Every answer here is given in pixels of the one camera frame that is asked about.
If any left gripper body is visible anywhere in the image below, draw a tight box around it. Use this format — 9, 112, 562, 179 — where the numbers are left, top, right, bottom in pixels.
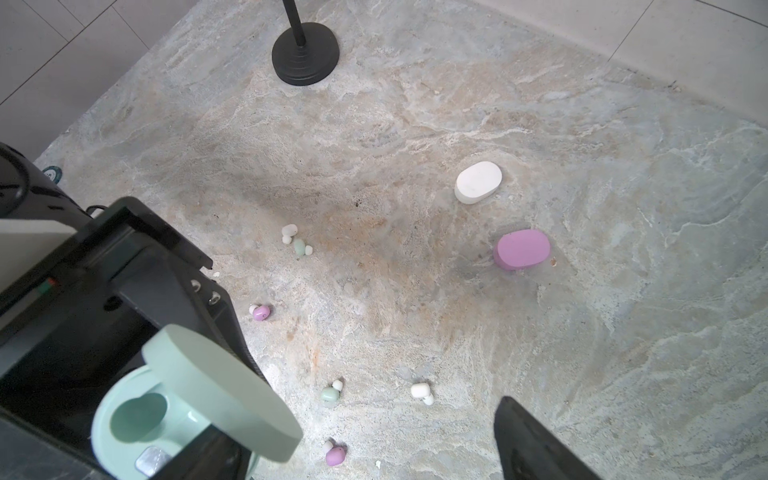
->
1, 146, 256, 479

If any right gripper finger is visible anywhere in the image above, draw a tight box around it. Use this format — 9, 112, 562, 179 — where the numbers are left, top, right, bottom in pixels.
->
493, 396, 600, 480

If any mint green earbud case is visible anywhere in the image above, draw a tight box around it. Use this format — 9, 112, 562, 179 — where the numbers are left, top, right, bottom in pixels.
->
91, 325, 303, 479

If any mint earbud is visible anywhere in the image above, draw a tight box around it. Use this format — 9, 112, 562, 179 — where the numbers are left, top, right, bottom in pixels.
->
292, 238, 314, 257
320, 378, 344, 403

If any purple earbud case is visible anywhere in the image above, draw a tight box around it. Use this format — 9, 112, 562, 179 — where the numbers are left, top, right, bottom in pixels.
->
493, 229, 551, 271

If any white earbud case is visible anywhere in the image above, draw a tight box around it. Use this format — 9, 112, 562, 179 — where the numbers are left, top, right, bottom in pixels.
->
454, 161, 503, 205

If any white earbud centre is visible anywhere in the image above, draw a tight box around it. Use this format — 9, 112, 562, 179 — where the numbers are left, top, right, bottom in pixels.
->
410, 382, 435, 406

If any white earbud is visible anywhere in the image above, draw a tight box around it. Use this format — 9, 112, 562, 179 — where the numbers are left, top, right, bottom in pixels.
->
410, 382, 435, 406
281, 224, 298, 245

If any purple earbud left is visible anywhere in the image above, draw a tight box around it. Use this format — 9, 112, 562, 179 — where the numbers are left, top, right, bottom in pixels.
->
249, 304, 272, 321

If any purple earbud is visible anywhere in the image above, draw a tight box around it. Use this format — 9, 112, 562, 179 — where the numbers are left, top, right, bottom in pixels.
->
249, 304, 272, 321
323, 439, 347, 467

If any purple earbud right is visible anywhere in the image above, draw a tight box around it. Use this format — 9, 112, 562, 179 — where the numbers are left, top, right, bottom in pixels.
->
323, 439, 347, 467

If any white earbud left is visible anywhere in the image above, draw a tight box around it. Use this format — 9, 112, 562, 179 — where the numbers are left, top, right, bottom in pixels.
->
281, 224, 298, 245

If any black microphone stand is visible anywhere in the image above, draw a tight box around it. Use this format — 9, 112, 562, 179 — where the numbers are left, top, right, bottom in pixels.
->
272, 0, 340, 86

